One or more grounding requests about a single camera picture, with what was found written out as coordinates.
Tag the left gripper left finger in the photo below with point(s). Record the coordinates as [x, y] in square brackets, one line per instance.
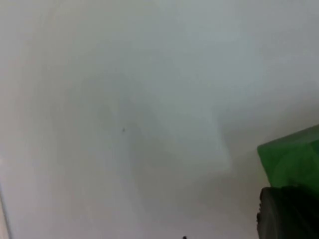
[270, 216]

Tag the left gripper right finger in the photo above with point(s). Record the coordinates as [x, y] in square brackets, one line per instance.
[304, 214]

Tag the green cube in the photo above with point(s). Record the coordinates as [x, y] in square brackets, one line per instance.
[294, 159]

